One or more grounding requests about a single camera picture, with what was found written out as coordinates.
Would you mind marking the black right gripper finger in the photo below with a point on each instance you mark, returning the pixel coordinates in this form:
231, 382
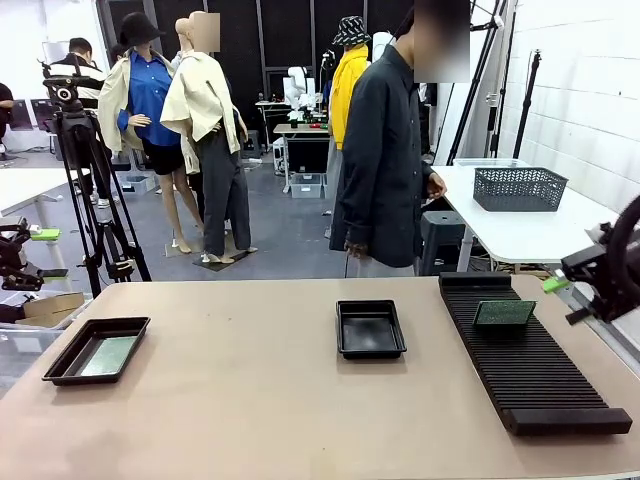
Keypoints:
587, 316
582, 265

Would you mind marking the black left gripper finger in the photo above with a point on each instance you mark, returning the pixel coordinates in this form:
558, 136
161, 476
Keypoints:
42, 233
22, 281

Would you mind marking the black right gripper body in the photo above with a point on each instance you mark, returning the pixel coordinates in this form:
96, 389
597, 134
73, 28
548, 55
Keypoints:
612, 305

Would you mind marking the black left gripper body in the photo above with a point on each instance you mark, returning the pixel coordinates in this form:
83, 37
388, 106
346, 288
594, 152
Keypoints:
11, 252

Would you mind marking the black plastic ESD tray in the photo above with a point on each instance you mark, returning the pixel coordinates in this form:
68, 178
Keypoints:
370, 330
75, 345

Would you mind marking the green circuit board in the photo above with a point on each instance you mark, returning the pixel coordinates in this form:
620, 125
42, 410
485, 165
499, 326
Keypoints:
110, 356
504, 313

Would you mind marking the dark-sleeved right forearm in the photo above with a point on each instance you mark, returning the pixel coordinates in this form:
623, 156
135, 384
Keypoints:
362, 220

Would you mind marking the dark-sleeved left forearm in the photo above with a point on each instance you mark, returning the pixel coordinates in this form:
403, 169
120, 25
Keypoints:
425, 172

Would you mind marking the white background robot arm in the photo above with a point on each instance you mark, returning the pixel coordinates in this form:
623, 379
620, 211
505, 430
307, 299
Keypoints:
295, 85

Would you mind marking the person's left hand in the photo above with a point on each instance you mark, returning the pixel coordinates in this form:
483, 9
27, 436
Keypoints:
436, 186

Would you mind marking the person's right hand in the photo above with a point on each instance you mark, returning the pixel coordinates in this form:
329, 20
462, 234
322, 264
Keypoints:
357, 250

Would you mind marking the brown cardboard box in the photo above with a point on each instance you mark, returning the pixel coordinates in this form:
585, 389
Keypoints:
55, 306

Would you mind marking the white work table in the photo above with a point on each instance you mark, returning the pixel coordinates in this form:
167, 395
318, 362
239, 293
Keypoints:
25, 187

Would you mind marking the large clear plastic bin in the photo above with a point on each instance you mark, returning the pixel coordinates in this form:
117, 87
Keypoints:
25, 345

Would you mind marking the white side table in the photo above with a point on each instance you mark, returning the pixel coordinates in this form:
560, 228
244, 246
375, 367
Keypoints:
525, 230

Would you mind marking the black slotted board rack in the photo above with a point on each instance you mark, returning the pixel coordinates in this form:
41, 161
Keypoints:
525, 370

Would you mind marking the grey woven plastic basket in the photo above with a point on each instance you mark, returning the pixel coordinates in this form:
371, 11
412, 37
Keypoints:
520, 190

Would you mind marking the clear floor storage bin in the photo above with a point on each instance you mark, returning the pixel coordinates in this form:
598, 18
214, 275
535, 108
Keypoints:
136, 184
306, 186

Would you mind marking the person in black top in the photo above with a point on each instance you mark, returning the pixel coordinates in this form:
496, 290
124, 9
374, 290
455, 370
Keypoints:
4, 110

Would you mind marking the clear plastic box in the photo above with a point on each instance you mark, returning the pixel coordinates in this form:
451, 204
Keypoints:
490, 162

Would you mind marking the black plastic stool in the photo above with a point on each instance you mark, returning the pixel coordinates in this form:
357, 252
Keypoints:
440, 235

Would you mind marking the person in striped shirt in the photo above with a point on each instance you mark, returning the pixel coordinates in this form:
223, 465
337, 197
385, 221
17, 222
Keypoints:
92, 90

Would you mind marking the mannequin in blue shirt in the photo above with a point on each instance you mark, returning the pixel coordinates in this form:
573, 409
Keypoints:
147, 100

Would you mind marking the black thin light stand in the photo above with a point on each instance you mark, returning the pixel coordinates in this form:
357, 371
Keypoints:
527, 100

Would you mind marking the black clamp light stand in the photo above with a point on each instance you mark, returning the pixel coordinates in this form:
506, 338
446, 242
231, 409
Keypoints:
501, 95

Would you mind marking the black boom light stand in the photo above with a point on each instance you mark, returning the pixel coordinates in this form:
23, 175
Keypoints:
470, 100

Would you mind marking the mannequin in beige jacket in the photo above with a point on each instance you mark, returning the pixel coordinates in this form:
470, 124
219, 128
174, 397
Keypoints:
200, 100

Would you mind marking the black brimmed hat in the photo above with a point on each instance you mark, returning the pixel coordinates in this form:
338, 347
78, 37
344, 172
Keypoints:
137, 27

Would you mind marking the black step stool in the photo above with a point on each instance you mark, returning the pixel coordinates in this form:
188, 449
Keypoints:
251, 142

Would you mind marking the person in dark shirt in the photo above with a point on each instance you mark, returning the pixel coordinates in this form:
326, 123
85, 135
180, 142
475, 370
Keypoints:
380, 150

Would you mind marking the background desk with items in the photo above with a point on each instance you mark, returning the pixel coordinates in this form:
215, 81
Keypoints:
300, 129

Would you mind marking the mannequin in yellow hoodie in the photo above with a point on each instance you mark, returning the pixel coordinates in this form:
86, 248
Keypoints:
345, 90

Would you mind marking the white rounded device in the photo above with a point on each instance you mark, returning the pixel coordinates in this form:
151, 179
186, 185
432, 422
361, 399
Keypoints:
381, 42

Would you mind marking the patterned bucket hat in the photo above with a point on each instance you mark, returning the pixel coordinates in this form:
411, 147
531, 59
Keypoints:
351, 30

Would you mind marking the black camera tripod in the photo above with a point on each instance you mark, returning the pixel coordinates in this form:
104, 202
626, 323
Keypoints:
75, 130

